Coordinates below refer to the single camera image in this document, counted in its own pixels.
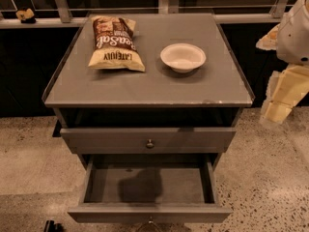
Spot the small yellow black object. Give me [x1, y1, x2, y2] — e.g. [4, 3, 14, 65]
[15, 8, 36, 24]

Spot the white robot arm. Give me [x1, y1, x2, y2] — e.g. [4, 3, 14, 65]
[256, 0, 309, 126]

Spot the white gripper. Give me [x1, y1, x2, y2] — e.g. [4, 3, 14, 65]
[256, 25, 309, 124]

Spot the round metal floor object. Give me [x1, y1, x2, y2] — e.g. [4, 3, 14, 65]
[136, 221, 161, 232]

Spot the white paper bowl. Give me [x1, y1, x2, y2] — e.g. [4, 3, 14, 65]
[160, 43, 207, 73]

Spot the grey drawer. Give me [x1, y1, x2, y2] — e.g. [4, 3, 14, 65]
[68, 154, 232, 223]
[60, 128, 236, 155]

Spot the grey wooden drawer cabinet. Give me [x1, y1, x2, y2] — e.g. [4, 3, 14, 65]
[42, 13, 256, 166]

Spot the black object on floor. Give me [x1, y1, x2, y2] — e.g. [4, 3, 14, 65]
[43, 220, 64, 232]

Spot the metal window railing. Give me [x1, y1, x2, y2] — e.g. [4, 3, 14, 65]
[0, 0, 296, 28]

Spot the sea salt chip bag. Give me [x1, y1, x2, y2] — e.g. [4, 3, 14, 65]
[88, 15, 146, 73]

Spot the grey top drawer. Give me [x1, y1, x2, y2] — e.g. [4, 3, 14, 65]
[60, 128, 236, 155]

